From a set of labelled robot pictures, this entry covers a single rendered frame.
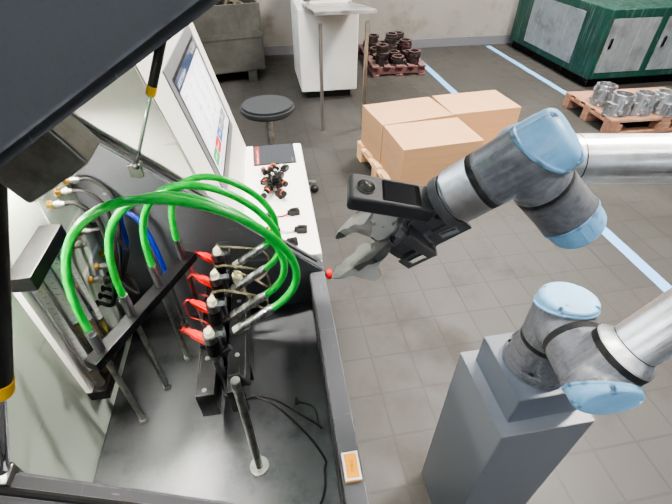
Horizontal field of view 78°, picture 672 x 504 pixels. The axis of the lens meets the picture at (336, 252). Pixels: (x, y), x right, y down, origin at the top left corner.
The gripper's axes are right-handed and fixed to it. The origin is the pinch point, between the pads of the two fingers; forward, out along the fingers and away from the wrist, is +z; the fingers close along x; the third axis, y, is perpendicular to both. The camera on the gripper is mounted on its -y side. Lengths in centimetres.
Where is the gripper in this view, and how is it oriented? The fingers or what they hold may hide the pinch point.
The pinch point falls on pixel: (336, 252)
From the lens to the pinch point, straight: 65.8
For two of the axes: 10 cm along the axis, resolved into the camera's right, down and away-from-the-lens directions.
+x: 0.6, -8.0, 5.9
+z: -6.8, 4.0, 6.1
